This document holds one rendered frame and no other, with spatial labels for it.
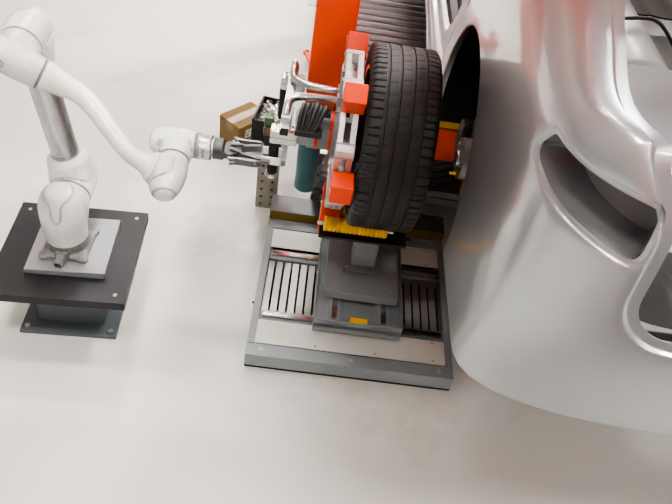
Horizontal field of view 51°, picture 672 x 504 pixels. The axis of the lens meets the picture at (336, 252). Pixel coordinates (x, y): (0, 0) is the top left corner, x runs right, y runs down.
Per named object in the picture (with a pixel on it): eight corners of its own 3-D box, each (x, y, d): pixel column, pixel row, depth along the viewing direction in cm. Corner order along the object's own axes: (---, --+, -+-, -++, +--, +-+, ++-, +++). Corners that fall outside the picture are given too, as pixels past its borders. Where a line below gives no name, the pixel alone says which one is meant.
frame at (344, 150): (338, 239, 254) (362, 111, 216) (320, 236, 253) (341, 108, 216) (345, 150, 293) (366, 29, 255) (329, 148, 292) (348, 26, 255)
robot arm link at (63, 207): (39, 248, 258) (26, 203, 242) (51, 214, 270) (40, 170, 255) (85, 250, 259) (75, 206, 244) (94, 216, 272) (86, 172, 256)
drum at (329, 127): (349, 161, 254) (355, 129, 244) (291, 153, 253) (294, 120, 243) (350, 138, 264) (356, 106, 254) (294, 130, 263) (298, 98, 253)
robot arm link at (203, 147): (194, 164, 240) (211, 166, 241) (193, 142, 234) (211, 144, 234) (199, 148, 247) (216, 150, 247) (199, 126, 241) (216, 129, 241)
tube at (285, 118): (338, 132, 232) (343, 104, 224) (280, 123, 231) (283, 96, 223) (341, 103, 244) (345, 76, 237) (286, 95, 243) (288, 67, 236)
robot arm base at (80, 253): (33, 267, 259) (30, 256, 255) (53, 225, 274) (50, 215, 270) (83, 272, 259) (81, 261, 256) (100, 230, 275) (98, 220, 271)
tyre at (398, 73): (452, 98, 210) (434, 24, 263) (374, 86, 208) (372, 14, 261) (408, 270, 249) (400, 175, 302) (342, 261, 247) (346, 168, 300)
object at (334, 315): (398, 342, 287) (403, 327, 281) (311, 331, 285) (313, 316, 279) (397, 256, 323) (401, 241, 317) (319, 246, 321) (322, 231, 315)
